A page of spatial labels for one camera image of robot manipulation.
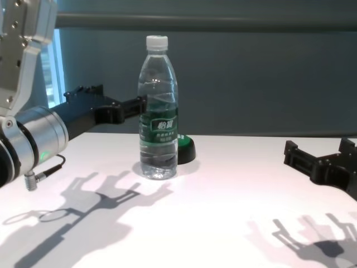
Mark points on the window glass strip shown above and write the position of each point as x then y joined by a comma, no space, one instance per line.
54,72

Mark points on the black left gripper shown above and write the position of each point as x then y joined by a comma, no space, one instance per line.
86,111

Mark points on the thick grey metal handrail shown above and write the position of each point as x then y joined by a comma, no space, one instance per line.
195,20

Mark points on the green button black base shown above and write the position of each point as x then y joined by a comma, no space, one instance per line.
187,152

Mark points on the clear water bottle green label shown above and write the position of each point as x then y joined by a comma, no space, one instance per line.
158,111

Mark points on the left robot arm silver black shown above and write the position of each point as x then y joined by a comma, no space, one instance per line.
36,136

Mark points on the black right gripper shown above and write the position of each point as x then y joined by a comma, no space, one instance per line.
337,173

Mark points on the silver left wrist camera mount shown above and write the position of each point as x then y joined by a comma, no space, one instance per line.
19,50

